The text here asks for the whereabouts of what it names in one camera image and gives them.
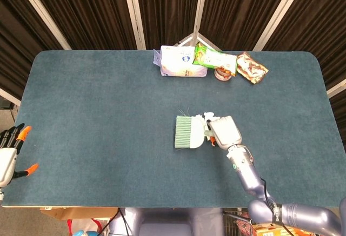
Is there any red snack bag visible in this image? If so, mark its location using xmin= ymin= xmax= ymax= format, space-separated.
xmin=234 ymin=218 xmax=255 ymax=236

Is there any white screen frame post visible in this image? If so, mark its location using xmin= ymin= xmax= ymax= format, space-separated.
xmin=121 ymin=0 xmax=147 ymax=51
xmin=18 ymin=0 xmax=71 ymax=50
xmin=326 ymin=78 xmax=346 ymax=98
xmin=253 ymin=0 xmax=308 ymax=52
xmin=0 ymin=87 xmax=22 ymax=106
xmin=192 ymin=0 xmax=212 ymax=45

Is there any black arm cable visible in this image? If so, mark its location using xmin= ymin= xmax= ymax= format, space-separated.
xmin=258 ymin=176 xmax=285 ymax=236

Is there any brown cardboard box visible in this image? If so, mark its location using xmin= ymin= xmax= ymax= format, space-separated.
xmin=40 ymin=206 xmax=119 ymax=221

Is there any large crumpled white paper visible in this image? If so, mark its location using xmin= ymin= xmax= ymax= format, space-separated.
xmin=195 ymin=111 xmax=223 ymax=122

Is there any red and white bag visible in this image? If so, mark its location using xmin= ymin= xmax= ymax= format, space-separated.
xmin=66 ymin=218 xmax=109 ymax=236

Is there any teal table cover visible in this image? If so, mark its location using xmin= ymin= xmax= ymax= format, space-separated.
xmin=1 ymin=50 xmax=346 ymax=209

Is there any mint green hand brush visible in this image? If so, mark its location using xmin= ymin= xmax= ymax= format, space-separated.
xmin=174 ymin=108 xmax=217 ymax=151

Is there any dark brown curtain panel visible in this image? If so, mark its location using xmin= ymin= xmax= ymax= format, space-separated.
xmin=264 ymin=0 xmax=346 ymax=129
xmin=0 ymin=0 xmax=67 ymax=102
xmin=199 ymin=0 xmax=294 ymax=52
xmin=134 ymin=0 xmax=202 ymax=51
xmin=25 ymin=0 xmax=137 ymax=51

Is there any purple-grey robot torso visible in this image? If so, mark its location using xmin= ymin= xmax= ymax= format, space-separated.
xmin=108 ymin=207 xmax=225 ymax=236

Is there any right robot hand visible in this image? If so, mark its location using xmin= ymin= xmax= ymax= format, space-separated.
xmin=206 ymin=116 xmax=242 ymax=150

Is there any white triangular screen foot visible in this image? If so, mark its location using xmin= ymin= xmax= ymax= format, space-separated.
xmin=177 ymin=32 xmax=223 ymax=52

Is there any wire mesh basket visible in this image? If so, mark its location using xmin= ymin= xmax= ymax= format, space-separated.
xmin=222 ymin=208 xmax=271 ymax=236

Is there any green noodle packet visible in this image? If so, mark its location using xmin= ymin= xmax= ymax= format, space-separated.
xmin=192 ymin=42 xmax=238 ymax=77

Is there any white flour bag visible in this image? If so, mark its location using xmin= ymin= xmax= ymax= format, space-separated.
xmin=152 ymin=45 xmax=209 ymax=78

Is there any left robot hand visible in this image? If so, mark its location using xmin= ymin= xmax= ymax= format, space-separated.
xmin=0 ymin=124 xmax=39 ymax=188

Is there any orange carton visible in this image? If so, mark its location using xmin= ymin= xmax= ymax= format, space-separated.
xmin=252 ymin=223 xmax=300 ymax=236

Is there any black torso cable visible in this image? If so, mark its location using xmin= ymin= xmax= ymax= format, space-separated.
xmin=117 ymin=207 xmax=134 ymax=236

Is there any small round can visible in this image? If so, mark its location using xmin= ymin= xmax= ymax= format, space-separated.
xmin=214 ymin=67 xmax=233 ymax=82

